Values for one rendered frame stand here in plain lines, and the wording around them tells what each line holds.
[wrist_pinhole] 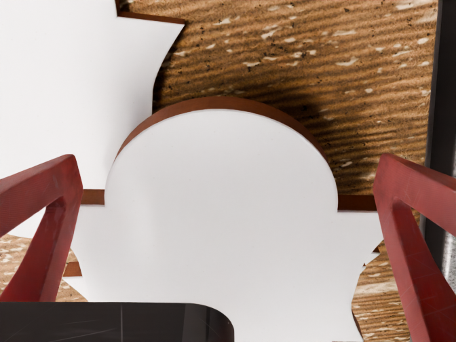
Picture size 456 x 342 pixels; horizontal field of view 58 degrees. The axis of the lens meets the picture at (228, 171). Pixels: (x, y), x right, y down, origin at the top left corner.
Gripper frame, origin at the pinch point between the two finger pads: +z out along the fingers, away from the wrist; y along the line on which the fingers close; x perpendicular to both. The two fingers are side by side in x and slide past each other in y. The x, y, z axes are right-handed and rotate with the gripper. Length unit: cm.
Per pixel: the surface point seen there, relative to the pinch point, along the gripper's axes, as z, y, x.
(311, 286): 0.5, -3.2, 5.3
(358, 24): 6.6, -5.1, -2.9
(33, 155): 5.0, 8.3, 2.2
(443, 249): 8.7, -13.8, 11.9
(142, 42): 5.6, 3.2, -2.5
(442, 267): 8.6, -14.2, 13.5
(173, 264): 0.6, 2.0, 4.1
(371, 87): 6.6, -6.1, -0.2
